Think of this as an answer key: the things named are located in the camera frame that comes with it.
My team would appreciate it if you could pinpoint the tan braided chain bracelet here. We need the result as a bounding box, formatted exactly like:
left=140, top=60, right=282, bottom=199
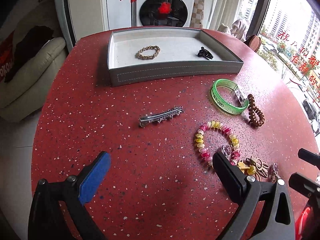
left=135, top=45, right=161, bottom=61

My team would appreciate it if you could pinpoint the white washing machine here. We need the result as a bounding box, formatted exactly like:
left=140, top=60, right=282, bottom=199
left=135, top=0, right=195, bottom=27

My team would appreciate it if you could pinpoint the silver metal hair barrette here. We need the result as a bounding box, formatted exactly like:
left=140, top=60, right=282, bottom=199
left=139, top=106, right=184, bottom=128

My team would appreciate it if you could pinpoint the pink yellow spiral hair tie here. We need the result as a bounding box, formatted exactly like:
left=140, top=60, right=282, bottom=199
left=194, top=121, right=241, bottom=167

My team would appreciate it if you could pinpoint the cream leather sofa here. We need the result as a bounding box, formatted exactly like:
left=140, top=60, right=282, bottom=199
left=0, top=36, right=68, bottom=123

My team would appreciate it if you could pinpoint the red handled mop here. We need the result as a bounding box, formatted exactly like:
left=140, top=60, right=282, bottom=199
left=120, top=0, right=137, bottom=27

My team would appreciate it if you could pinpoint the green translucent bangle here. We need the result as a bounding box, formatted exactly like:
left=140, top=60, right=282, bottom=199
left=211, top=79, right=249, bottom=115

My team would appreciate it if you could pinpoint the black claw hair clip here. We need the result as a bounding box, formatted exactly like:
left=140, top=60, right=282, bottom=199
left=197, top=47, right=213, bottom=60

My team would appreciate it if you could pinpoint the red black cushion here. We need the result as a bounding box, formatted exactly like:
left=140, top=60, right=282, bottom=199
left=0, top=31, right=15, bottom=81

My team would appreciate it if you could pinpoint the small crystal hair clip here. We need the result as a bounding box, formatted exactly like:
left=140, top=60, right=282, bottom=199
left=268, top=163, right=281, bottom=183

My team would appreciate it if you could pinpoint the checkered cloth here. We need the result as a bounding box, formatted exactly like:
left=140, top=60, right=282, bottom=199
left=190, top=0, right=204, bottom=29

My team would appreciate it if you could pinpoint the brown spiral hair tie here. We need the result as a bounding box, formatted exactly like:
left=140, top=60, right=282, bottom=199
left=247, top=94, right=265, bottom=128

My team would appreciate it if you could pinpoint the grey jewelry tray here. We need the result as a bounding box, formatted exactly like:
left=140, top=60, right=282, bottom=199
left=107, top=27, right=244, bottom=86

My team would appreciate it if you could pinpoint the beige looped hair clip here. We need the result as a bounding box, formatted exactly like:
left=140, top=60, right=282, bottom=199
left=246, top=157, right=269, bottom=178

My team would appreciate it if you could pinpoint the wooden chair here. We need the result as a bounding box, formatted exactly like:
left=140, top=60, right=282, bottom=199
left=244, top=35, right=261, bottom=52

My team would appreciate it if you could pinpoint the white curtain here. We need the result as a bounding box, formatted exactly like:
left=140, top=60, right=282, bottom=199
left=208, top=0, right=242, bottom=30

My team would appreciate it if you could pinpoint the yellow ball hair tie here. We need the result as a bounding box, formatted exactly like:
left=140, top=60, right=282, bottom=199
left=237, top=160, right=258, bottom=176

